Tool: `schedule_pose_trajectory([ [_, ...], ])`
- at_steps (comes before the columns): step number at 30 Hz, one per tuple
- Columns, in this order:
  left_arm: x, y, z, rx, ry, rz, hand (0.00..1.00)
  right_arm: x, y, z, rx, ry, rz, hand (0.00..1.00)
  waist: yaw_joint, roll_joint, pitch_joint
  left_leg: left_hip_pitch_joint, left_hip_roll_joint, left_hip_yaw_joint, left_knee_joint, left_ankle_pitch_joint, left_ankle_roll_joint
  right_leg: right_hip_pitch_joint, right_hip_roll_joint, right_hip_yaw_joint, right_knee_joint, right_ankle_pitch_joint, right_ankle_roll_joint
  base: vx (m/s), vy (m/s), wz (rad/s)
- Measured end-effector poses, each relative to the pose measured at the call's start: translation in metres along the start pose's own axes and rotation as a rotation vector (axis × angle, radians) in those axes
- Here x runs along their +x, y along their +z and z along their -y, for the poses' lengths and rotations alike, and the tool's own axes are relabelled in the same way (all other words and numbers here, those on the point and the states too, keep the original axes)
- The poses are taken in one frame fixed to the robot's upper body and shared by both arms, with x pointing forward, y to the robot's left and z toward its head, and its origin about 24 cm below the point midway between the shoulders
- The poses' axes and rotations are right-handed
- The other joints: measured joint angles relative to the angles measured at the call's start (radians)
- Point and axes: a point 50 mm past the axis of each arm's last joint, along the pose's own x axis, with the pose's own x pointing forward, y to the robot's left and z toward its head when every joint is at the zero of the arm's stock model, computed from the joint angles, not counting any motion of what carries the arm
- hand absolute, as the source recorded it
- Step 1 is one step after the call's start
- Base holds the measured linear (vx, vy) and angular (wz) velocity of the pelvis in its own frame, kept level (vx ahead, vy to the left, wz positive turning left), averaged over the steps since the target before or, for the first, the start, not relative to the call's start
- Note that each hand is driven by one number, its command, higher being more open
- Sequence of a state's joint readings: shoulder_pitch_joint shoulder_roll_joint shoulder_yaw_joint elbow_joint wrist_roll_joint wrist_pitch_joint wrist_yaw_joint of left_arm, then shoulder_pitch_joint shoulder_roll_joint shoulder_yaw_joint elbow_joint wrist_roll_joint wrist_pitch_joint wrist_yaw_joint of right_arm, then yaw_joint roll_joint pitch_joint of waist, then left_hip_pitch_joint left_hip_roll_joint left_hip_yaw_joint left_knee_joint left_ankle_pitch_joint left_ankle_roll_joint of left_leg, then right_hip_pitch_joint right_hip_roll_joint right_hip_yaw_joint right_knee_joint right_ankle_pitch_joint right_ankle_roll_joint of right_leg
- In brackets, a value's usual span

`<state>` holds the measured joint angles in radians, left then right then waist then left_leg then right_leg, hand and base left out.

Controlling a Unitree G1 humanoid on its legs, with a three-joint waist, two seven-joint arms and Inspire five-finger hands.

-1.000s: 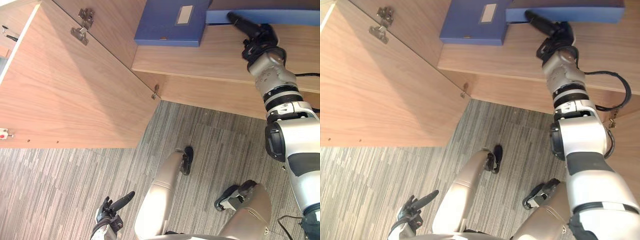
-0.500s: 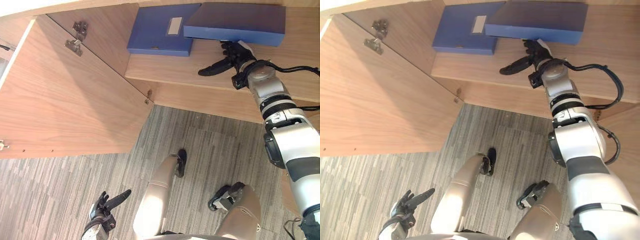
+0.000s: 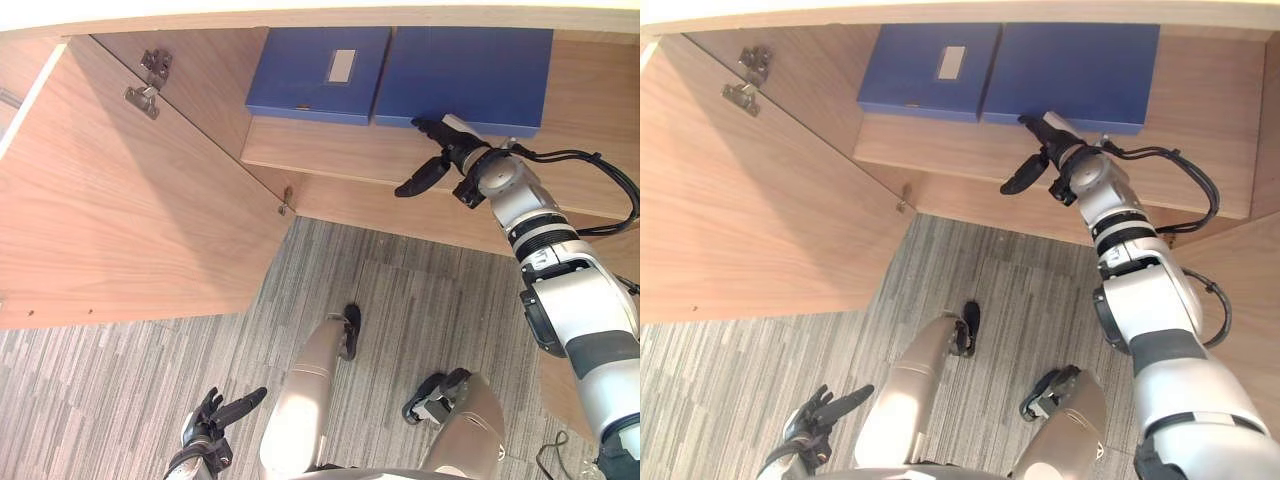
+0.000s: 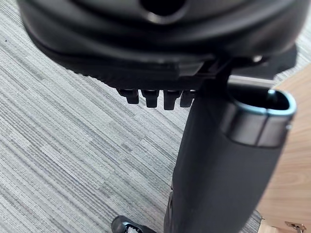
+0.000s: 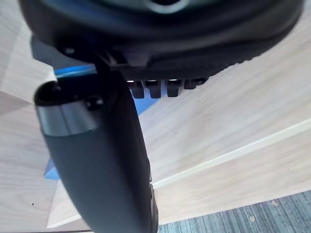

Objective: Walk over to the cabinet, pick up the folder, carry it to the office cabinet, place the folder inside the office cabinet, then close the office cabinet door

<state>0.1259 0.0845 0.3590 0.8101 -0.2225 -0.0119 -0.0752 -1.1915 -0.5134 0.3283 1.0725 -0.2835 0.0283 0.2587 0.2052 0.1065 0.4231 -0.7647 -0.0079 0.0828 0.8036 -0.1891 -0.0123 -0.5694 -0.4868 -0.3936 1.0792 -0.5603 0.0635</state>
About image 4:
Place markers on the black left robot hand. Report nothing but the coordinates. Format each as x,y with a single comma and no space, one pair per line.
150,43

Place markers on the light wooden cabinet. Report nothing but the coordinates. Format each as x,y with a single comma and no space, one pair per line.
296,170

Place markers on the small metal cabinet hinge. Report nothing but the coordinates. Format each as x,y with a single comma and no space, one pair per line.
295,225

